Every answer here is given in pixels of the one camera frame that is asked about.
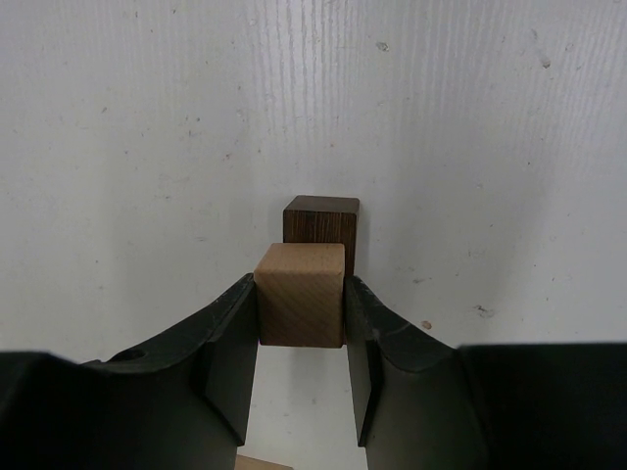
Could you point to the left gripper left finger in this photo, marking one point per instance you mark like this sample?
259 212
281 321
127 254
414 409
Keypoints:
180 400

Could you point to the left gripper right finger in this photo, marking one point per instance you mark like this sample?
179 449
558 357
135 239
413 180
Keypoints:
420 404

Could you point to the long light wood block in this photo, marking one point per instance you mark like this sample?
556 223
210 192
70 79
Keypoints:
249 463

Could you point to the light wood cube block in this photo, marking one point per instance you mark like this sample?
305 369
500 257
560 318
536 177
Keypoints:
300 295

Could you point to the dark brown arch block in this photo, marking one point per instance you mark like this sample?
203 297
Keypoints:
326 220

